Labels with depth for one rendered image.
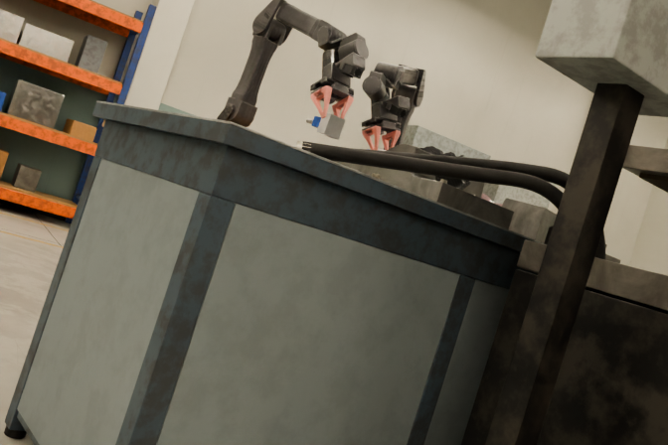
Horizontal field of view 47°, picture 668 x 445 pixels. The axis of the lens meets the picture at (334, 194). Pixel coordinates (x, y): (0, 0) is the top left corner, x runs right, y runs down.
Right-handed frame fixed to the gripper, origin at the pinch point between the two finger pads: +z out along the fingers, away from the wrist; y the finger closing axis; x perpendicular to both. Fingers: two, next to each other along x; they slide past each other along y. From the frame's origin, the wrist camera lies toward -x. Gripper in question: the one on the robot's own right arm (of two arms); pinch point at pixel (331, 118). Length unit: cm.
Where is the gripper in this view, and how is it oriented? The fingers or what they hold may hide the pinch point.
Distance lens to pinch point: 200.7
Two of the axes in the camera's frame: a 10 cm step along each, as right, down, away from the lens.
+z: -0.2, 9.1, -4.1
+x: -6.5, 3.0, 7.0
